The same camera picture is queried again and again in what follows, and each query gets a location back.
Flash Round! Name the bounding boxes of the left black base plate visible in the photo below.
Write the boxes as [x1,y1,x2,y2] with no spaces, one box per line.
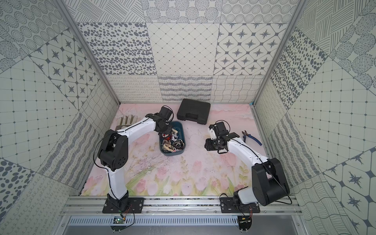
[102,197,145,214]

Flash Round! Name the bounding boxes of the beige watch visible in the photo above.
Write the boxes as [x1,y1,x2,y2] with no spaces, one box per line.
[163,145,175,153]

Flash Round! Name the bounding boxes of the grey white work glove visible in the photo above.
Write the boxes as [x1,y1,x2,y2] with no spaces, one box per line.
[115,115,138,131]

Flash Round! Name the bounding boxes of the silver white watch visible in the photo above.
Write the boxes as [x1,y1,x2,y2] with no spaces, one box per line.
[173,140,185,150]

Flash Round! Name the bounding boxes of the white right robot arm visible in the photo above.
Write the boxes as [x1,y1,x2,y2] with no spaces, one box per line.
[204,121,290,206]

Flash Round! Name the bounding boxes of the aluminium rail frame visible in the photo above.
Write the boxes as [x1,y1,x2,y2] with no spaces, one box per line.
[60,195,303,216]

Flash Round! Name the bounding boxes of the red watch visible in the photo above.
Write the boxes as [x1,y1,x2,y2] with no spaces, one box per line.
[162,134,171,141]

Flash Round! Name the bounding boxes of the white slotted cable duct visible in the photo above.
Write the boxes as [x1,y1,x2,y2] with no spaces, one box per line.
[68,215,238,226]

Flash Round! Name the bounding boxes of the black plastic tool case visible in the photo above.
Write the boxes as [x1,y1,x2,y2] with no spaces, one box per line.
[177,99,211,125]

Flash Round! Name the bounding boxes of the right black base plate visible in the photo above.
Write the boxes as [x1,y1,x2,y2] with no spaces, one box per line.
[219,195,260,214]

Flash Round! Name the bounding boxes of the teal storage box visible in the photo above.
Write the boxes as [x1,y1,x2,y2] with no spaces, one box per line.
[159,121,186,157]

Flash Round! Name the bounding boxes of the blue handled pliers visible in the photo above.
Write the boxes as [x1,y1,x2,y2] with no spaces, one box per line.
[242,130,262,146]

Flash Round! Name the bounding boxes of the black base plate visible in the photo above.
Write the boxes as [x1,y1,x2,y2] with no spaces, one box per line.
[219,195,260,214]
[102,197,145,214]

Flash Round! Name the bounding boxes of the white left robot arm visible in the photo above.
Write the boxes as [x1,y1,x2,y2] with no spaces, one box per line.
[98,107,173,211]

